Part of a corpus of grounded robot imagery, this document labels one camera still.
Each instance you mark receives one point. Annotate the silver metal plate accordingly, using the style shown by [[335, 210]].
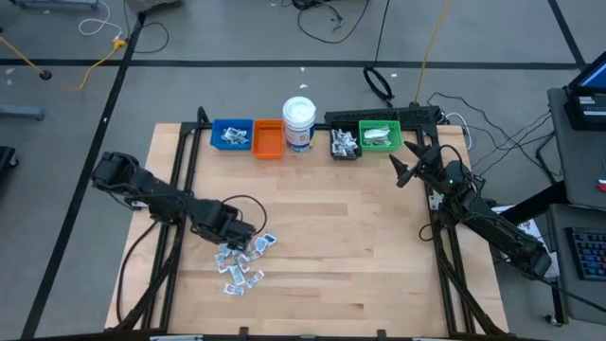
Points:
[[176, 337]]

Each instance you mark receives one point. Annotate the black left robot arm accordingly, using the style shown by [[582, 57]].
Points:
[[156, 189]]

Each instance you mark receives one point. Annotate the silver metal bracket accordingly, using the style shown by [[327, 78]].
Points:
[[434, 202]]

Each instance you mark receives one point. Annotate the desk caster wheel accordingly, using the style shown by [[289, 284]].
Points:
[[551, 320]]

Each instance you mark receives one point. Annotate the black equipment box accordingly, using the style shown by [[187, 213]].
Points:
[[587, 113]]

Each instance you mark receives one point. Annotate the small red object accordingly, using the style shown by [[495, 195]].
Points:
[[602, 185]]

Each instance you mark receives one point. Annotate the blue plastic basket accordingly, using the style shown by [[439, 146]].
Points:
[[217, 142]]

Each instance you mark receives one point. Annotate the white wipes canister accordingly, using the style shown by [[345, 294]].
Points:
[[299, 113]]

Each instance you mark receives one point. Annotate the black chair base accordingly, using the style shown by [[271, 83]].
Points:
[[5, 158]]

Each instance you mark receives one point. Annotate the green plastic basket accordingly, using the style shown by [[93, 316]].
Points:
[[397, 142]]

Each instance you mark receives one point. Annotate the black laptop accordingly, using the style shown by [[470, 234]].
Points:
[[592, 78]]

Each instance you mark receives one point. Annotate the black support beam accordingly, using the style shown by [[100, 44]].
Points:
[[544, 199]]

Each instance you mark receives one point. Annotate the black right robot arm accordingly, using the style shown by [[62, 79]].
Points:
[[497, 227]]

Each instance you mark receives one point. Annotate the black round floor base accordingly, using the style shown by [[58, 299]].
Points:
[[45, 74]]

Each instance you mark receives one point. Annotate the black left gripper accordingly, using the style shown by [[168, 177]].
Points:
[[218, 220]]

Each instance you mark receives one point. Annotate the black keyboard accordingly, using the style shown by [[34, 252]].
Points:
[[589, 253]]

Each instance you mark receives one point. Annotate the grey side desk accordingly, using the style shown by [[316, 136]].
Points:
[[568, 293]]

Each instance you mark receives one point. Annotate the black plastic basket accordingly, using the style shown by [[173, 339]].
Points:
[[345, 157]]

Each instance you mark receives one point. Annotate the pile of packets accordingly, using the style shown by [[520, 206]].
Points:
[[351, 140]]

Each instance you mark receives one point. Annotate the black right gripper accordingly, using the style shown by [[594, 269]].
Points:
[[433, 168]]

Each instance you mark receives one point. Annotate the white black-print pad packet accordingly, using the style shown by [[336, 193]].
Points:
[[340, 149], [338, 137], [352, 151]]

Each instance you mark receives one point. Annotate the grey table foot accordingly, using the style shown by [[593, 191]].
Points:
[[21, 112]]

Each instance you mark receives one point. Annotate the small white printed packet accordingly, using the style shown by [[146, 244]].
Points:
[[245, 268], [237, 274]]

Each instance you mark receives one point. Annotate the black aluminium frame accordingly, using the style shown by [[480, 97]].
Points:
[[343, 116]]

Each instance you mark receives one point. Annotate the grey bench foot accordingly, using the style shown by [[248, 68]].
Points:
[[57, 4]]

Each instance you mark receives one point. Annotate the orange plastic basket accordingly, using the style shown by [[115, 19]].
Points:
[[268, 139]]

